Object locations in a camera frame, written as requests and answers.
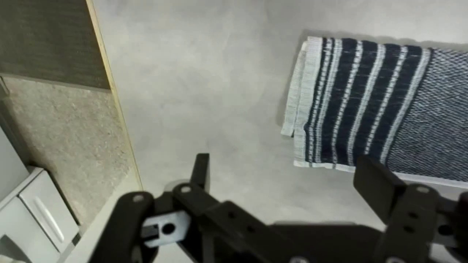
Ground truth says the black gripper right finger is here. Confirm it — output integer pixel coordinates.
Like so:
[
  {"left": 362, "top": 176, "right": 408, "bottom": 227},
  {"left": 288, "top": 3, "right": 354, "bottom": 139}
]
[{"left": 353, "top": 158, "right": 407, "bottom": 222}]

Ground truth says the blue striped towel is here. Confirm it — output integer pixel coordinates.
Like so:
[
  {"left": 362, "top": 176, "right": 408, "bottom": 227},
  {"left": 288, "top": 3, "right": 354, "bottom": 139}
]
[{"left": 281, "top": 37, "right": 468, "bottom": 184}]

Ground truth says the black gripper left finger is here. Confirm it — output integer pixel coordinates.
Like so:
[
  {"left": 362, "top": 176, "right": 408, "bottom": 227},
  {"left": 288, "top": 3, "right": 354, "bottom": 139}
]
[{"left": 190, "top": 154, "right": 211, "bottom": 190}]

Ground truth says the white drawer unit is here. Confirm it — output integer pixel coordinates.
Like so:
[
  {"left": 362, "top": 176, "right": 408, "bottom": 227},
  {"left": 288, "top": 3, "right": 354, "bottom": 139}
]
[{"left": 0, "top": 130, "right": 79, "bottom": 263}]

